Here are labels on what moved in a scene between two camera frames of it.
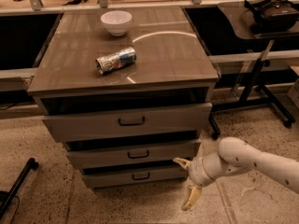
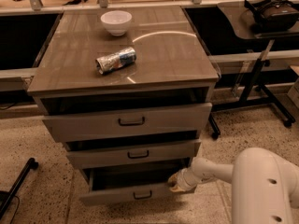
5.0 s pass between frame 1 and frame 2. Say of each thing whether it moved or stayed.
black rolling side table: stayed
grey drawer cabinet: stayed
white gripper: moved
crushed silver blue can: stayed
